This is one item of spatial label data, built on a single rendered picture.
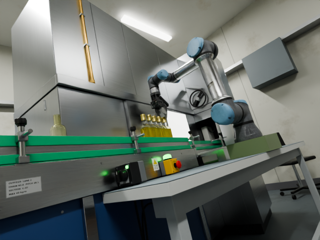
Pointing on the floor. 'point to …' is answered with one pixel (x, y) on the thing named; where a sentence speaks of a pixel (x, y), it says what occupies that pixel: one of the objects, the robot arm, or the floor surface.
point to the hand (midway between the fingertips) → (163, 118)
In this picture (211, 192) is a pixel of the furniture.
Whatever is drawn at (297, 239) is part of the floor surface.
